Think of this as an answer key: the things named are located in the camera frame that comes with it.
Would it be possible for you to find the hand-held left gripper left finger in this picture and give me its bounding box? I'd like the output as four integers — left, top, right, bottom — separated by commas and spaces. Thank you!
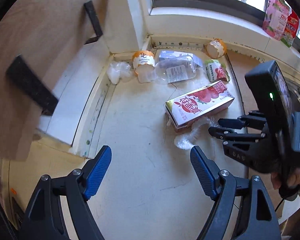
17, 145, 113, 240

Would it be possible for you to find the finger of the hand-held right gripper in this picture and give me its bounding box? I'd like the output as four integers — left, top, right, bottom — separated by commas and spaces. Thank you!
218, 110, 268, 130
208, 126, 268, 144

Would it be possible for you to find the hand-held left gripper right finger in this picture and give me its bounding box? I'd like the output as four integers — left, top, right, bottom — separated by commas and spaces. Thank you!
190, 145, 283, 240

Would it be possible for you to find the crinkled clear plastic wrap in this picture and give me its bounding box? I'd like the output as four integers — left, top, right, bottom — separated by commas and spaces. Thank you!
173, 116, 221, 150

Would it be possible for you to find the orange white paper cake cup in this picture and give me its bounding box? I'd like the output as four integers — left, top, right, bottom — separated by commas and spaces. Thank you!
132, 51, 156, 75
205, 39, 227, 59

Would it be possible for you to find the person's right hand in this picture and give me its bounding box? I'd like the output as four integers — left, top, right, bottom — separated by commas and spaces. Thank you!
270, 166, 300, 195

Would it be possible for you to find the flat cardboard sheet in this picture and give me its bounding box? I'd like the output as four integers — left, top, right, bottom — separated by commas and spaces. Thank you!
226, 49, 300, 228

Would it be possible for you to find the red white drink carton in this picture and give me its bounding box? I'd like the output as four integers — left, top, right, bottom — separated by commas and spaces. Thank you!
165, 80, 235, 130

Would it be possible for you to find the green red snack packet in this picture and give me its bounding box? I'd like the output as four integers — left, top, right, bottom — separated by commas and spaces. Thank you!
204, 59, 231, 82

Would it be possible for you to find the red spray bottle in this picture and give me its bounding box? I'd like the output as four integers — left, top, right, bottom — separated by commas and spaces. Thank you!
281, 9, 300, 48

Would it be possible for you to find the pink refill pouch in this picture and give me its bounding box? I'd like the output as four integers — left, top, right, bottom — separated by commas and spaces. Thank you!
262, 0, 292, 41

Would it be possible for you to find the clear plastic bottle white label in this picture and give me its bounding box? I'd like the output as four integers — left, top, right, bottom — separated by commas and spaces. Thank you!
137, 56, 197, 84

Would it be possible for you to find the clear pouch with blue print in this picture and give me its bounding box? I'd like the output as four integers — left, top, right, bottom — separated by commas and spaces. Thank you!
158, 50, 203, 68

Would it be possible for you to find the crumpled clear plastic bag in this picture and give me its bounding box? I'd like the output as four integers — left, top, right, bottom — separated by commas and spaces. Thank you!
107, 61, 132, 84

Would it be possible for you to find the black metal board holder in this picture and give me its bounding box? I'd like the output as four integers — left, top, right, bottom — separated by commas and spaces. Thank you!
5, 0, 103, 117

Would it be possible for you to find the wooden cutting board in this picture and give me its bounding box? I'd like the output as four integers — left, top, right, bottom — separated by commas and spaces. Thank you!
0, 0, 115, 162

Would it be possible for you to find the black cable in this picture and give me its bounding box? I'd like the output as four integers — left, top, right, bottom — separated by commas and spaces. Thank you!
275, 197, 286, 212

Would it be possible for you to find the dark window frame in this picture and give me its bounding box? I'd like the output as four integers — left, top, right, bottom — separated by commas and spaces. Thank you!
150, 0, 300, 55

